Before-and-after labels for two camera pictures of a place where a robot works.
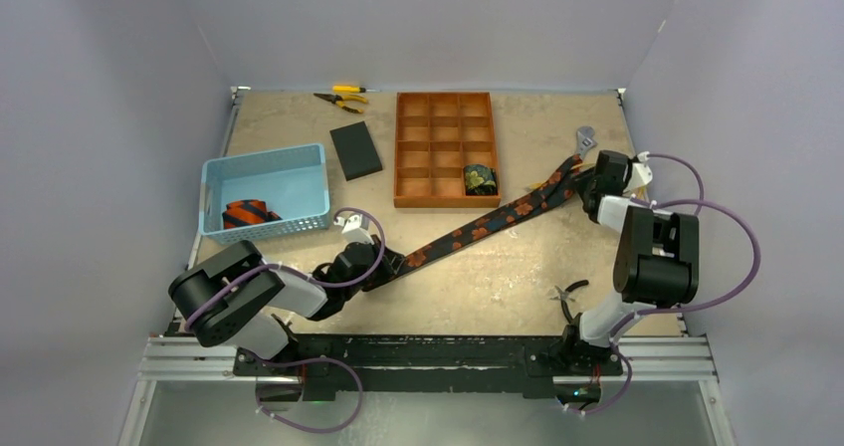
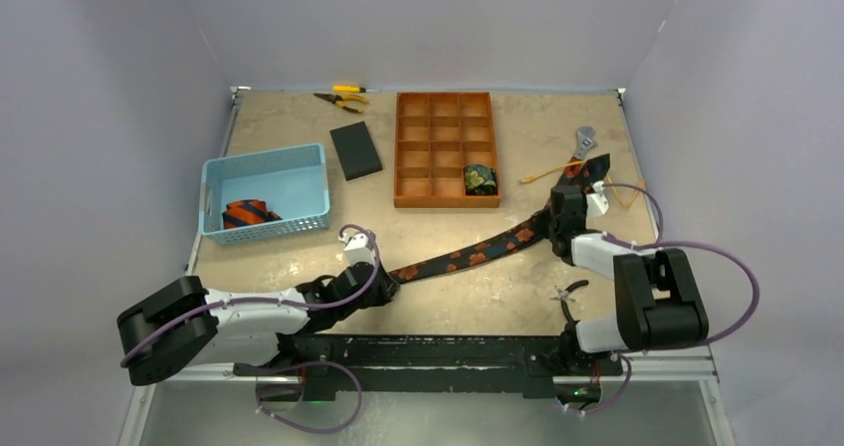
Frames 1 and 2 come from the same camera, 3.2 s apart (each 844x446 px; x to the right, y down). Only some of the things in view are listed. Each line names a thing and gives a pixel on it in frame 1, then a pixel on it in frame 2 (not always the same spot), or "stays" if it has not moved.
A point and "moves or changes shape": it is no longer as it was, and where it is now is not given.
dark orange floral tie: x=569 y=182 moves or changes shape
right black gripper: x=589 y=183 -> x=566 y=201
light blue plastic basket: x=294 y=182 stays
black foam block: x=355 y=151 stays
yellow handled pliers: x=337 y=99 stays
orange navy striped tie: x=248 y=212 stays
